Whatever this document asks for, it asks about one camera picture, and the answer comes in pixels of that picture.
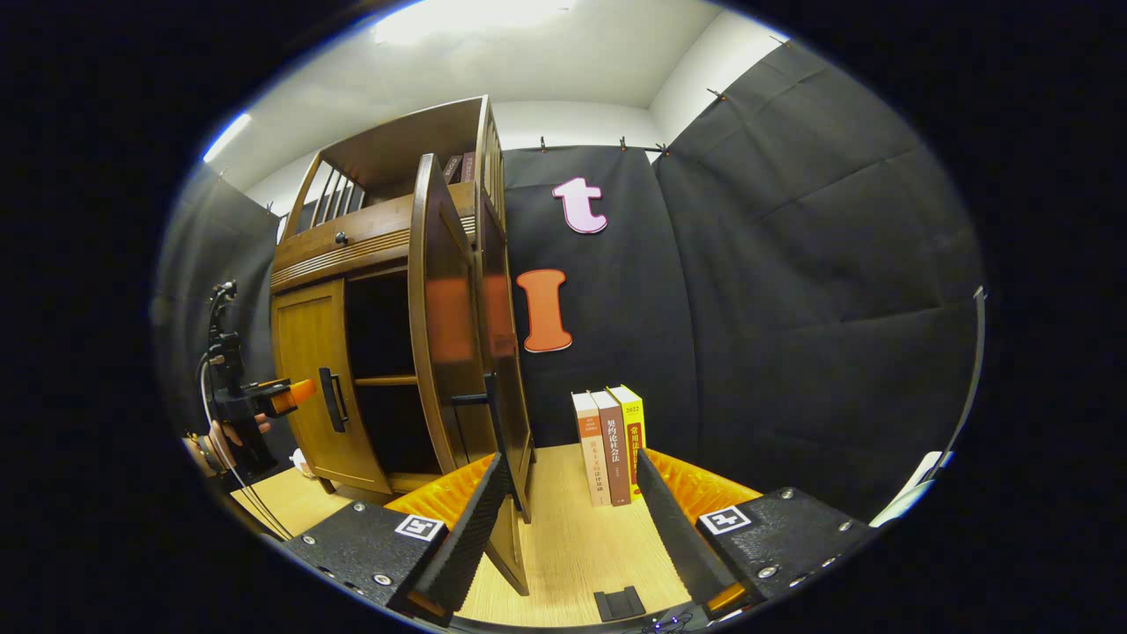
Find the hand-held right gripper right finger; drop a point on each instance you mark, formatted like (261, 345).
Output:
(678, 537)

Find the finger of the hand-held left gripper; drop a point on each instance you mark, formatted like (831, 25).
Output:
(280, 398)

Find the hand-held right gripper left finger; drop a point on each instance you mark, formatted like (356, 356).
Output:
(462, 546)

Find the wooden cabinet door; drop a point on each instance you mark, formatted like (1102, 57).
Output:
(308, 352)
(449, 335)

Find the wooden double-door shoe cabinet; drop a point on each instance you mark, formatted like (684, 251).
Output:
(396, 150)

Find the small white object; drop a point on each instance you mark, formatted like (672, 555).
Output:
(302, 462)

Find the small black stand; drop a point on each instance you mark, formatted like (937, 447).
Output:
(619, 604)

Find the brown standing book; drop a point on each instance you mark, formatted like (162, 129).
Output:
(612, 445)

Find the yellow book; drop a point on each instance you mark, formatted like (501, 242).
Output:
(632, 427)

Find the white and orange book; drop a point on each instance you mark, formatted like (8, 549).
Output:
(592, 449)

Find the wooden drawer with black knob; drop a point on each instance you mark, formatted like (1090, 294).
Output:
(370, 231)

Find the white flat object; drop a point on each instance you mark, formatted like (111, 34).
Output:
(916, 484)

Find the small ceiling light panel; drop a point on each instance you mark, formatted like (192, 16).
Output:
(226, 136)

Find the black backdrop cloth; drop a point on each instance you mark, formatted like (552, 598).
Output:
(792, 308)

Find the brown shelf book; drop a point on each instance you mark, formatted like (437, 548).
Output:
(452, 167)

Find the dark red shelf book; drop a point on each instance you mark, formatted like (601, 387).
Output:
(468, 165)

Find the large ceiling light panel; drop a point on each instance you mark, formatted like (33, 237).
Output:
(467, 18)

